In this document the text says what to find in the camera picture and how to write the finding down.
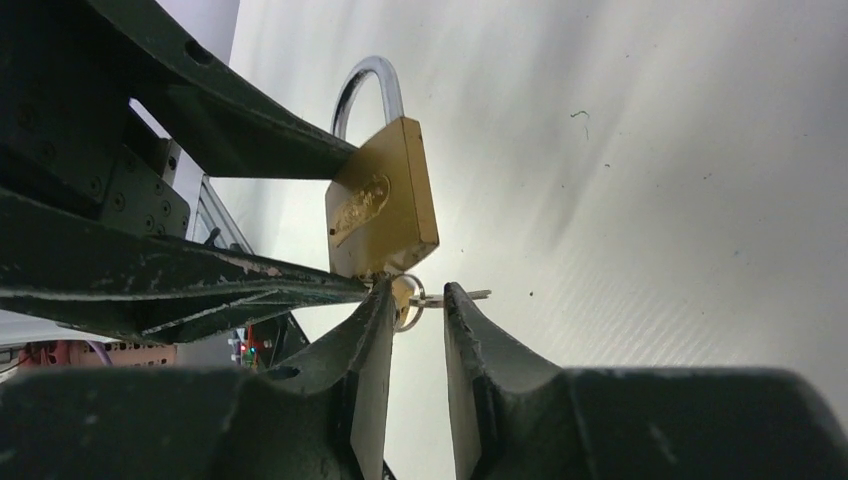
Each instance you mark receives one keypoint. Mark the pink perforated basket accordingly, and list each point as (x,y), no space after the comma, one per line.
(80,353)

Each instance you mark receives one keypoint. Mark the large brass padlock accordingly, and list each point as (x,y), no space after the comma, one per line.
(380,215)

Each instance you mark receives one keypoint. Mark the silver key bunch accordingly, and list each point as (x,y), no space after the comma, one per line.
(411,299)

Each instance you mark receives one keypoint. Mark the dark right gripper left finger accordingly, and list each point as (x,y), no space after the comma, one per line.
(319,414)

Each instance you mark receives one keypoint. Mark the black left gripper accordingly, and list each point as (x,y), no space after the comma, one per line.
(70,139)

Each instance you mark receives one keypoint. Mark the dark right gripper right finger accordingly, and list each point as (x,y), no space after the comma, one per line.
(516,415)

